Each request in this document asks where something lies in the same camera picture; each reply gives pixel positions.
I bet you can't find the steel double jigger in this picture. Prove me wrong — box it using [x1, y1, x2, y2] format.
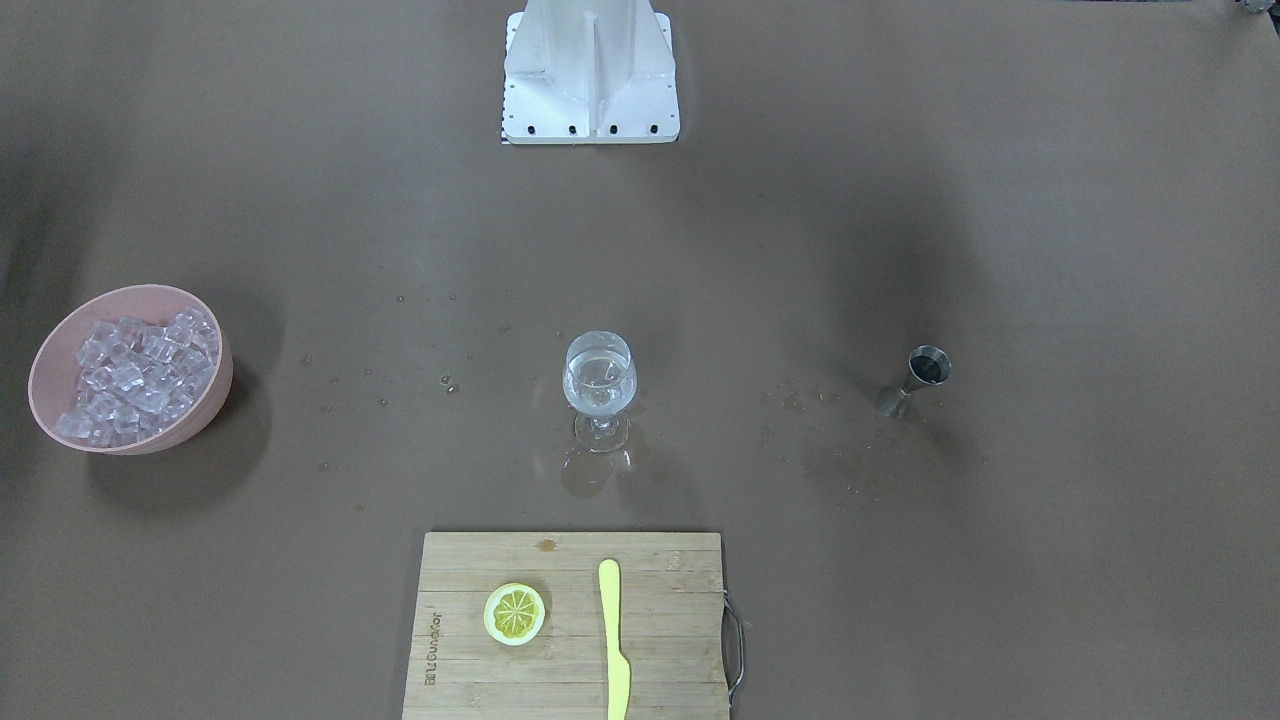
[876, 345, 954, 419]

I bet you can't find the clear wine glass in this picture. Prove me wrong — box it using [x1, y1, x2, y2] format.
[562, 331, 637, 454]

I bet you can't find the clear ice cubes pile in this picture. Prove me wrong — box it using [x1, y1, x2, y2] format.
[54, 306, 221, 448]

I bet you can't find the bamboo cutting board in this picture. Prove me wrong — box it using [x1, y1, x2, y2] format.
[401, 530, 737, 719]

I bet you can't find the yellow lemon slice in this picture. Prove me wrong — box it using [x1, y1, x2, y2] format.
[483, 583, 547, 647]

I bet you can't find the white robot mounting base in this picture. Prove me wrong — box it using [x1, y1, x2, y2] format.
[500, 1, 681, 145]

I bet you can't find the yellow plastic knife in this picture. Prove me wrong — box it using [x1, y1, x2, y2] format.
[598, 559, 632, 720]

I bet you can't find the pink plastic bowl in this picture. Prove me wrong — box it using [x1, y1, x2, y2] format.
[28, 284, 234, 456]

